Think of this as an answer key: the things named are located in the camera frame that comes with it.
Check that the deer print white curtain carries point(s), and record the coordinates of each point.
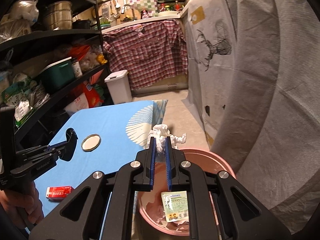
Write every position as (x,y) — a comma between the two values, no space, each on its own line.
(254,85)

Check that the green snack packet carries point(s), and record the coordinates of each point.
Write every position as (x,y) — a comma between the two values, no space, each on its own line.
(175,205)

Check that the red plaid shirt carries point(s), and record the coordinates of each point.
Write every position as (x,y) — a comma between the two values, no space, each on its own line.
(150,52)

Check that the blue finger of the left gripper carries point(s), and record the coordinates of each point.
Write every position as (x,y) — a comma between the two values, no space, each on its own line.
(56,146)
(67,148)

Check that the white green food bag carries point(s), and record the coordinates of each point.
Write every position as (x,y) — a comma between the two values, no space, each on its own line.
(15,96)

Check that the blue table cloth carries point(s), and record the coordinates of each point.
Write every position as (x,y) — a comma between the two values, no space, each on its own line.
(123,130)

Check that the white tissue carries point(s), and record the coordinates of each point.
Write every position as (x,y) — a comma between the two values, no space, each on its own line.
(160,133)

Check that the red carton box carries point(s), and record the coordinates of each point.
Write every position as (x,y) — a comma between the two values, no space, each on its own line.
(59,193)

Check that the white rice bag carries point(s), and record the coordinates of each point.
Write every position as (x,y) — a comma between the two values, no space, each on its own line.
(75,106)

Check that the white pedal trash bin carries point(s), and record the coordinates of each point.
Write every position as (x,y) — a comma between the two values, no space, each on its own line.
(119,87)

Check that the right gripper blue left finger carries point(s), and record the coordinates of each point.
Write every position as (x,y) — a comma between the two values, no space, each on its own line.
(153,161)

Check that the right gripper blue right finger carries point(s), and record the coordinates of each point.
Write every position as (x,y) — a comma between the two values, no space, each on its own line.
(167,161)

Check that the left hand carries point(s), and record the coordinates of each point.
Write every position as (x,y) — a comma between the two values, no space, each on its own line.
(11,200)

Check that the steel pot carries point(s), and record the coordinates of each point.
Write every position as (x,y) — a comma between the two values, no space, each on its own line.
(58,16)

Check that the gold jar lid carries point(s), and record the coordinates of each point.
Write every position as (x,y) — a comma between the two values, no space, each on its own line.
(91,142)

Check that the spice rack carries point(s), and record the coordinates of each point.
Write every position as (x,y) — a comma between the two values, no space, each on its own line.
(170,5)

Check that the teal storage box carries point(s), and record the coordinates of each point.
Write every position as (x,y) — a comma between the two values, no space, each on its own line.
(57,74)

